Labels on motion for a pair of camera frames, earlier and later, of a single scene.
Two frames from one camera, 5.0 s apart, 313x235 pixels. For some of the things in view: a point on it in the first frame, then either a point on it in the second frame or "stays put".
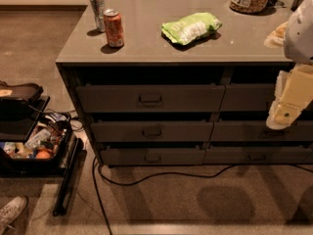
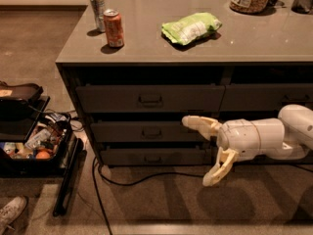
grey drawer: x=132 y=156 stays put
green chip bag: x=183 y=30 stays put
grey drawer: x=151 y=98 stays put
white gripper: x=299 y=34 → x=239 y=138
